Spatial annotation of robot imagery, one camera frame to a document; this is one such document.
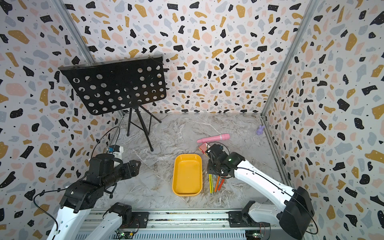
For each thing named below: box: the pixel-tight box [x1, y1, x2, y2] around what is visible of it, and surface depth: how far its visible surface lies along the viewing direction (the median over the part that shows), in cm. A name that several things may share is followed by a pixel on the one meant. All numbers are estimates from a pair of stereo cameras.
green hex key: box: [210, 174, 214, 193], surface depth 87 cm
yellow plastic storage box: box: [172, 153, 203, 197], surface depth 89 cm
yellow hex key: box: [208, 174, 213, 194], surface depth 87 cm
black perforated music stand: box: [58, 55, 167, 152], surface depth 74 cm
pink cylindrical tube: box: [197, 133, 231, 143], surface depth 106 cm
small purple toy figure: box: [256, 125, 265, 136], surface depth 111 cm
